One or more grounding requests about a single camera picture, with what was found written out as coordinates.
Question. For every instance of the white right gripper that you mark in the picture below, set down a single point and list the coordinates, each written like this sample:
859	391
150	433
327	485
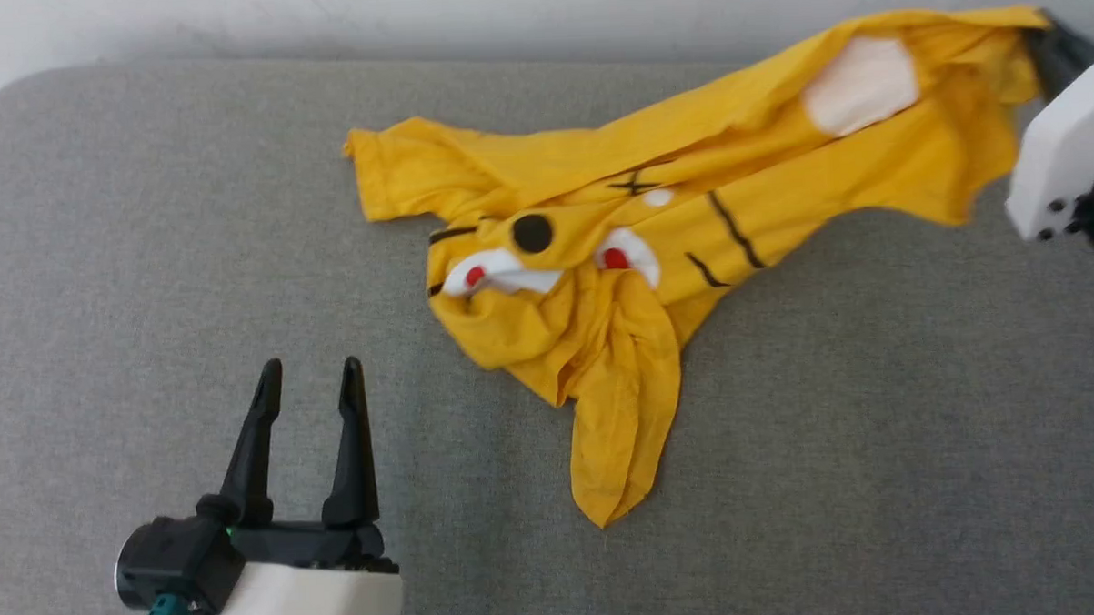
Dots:
1069	144

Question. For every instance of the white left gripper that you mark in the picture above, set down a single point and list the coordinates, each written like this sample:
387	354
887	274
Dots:
311	593

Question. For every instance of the yellow cartoon face shirt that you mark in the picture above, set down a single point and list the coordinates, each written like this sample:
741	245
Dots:
603	342

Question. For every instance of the grey fabric sofa cushion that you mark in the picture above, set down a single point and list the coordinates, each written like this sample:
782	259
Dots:
145	267

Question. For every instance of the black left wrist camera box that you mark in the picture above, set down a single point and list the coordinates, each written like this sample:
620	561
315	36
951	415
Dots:
174	562

